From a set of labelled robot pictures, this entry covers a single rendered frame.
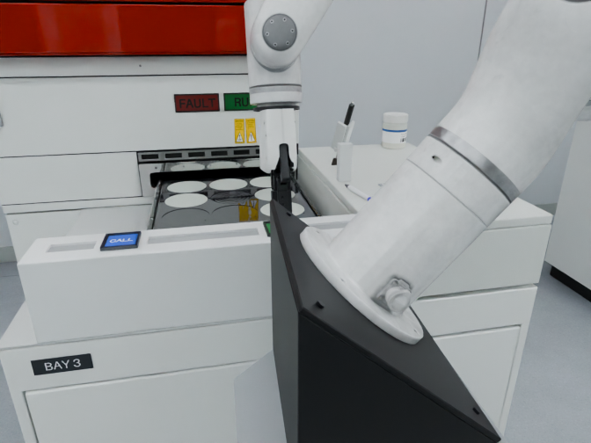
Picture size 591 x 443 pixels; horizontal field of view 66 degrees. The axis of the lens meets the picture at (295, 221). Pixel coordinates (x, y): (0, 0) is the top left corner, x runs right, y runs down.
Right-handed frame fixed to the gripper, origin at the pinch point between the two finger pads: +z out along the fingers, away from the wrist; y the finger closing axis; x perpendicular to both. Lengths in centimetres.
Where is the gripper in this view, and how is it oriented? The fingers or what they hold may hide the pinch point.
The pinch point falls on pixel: (281, 202)
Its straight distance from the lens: 76.5
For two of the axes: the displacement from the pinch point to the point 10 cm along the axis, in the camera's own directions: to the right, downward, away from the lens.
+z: 0.5, 9.8, 1.9
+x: 9.8, -0.8, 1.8
